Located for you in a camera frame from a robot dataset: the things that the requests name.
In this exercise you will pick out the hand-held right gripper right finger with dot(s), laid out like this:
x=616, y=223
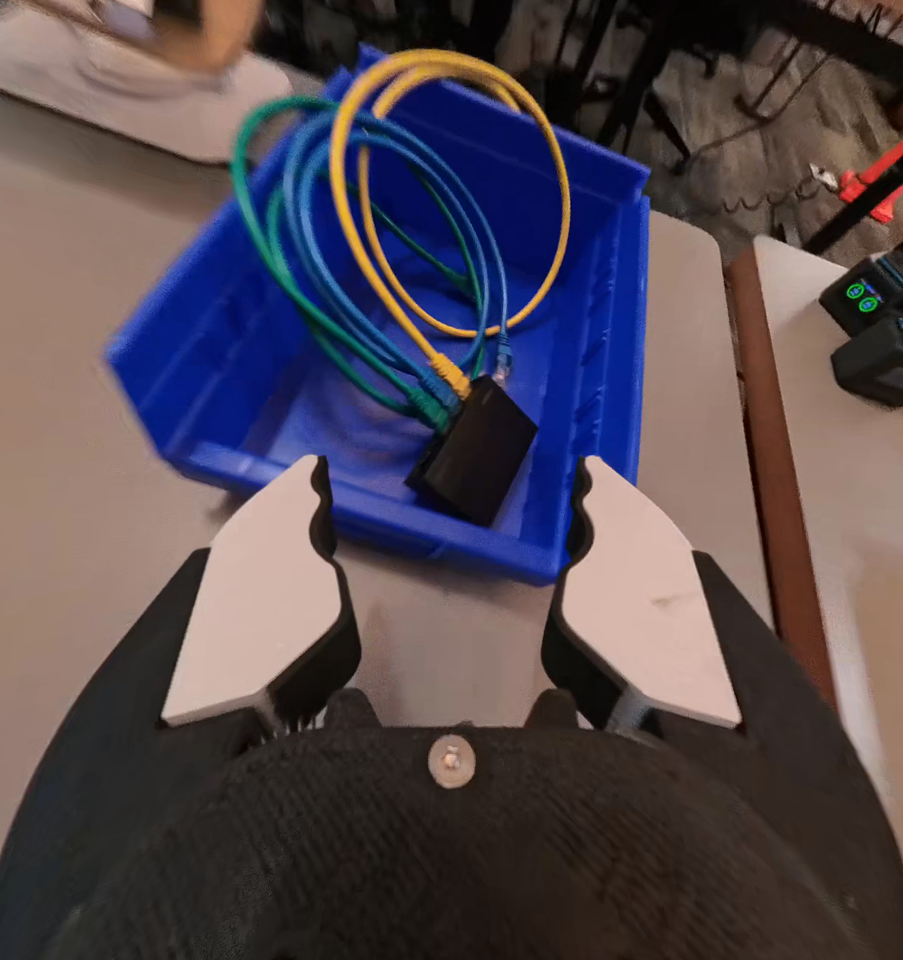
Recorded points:
x=639, y=600

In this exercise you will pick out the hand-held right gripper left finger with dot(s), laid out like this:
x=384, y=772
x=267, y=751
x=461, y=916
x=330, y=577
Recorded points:
x=264, y=600

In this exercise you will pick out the black network switch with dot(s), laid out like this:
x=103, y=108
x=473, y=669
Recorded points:
x=474, y=457

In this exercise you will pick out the blue plastic bin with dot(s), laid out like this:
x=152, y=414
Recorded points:
x=219, y=360

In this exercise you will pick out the grey table brown edge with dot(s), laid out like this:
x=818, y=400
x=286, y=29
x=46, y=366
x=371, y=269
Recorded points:
x=856, y=480

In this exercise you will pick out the red black stand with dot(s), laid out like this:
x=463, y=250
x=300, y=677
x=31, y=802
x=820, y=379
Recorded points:
x=856, y=182

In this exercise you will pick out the white board stand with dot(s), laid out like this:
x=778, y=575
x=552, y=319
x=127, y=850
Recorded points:
x=166, y=127

